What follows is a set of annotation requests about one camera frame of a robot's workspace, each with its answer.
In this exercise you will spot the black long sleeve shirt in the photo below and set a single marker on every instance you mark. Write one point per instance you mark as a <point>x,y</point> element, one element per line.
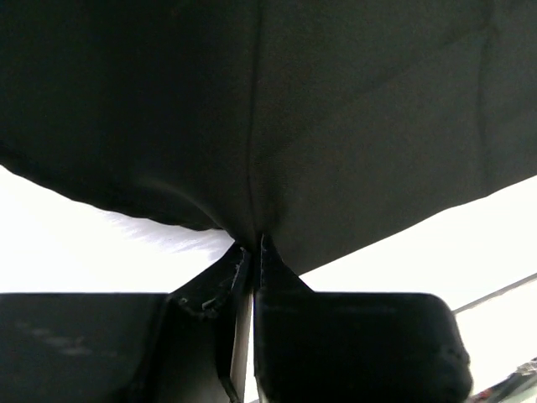
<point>326,125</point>

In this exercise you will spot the aluminium table edge rail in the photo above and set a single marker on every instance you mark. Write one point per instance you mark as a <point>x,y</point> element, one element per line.
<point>496,293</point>

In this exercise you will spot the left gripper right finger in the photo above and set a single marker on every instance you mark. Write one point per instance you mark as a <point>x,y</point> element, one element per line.
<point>316,346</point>

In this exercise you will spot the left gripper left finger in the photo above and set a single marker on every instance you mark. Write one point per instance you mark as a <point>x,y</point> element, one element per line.
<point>182,346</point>

